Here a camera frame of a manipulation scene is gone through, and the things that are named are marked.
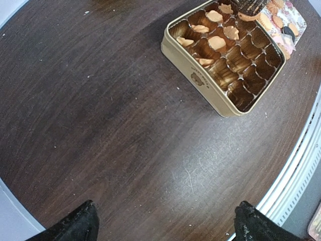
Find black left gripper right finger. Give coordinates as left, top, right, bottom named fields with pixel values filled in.
left=234, top=201, right=301, bottom=241

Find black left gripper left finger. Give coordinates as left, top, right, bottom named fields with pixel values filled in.
left=28, top=200, right=99, bottom=240

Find gold cookie tin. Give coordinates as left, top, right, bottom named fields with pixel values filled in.
left=161, top=1, right=286, bottom=117

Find brown flower cookie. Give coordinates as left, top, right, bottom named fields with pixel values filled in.
left=176, top=37, right=194, bottom=47

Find metal serving tongs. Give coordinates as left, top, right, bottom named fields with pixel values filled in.
left=232, top=0, right=268, bottom=17

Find pink plate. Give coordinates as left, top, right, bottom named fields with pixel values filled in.
left=307, top=204, right=321, bottom=241

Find black sandwich cookie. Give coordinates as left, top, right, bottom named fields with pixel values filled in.
left=281, top=26, right=295, bottom=42

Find floral cookie tray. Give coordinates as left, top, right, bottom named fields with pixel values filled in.
left=261, top=1, right=307, bottom=59

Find aluminium front rail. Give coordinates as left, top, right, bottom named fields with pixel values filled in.
left=227, top=87, right=321, bottom=241

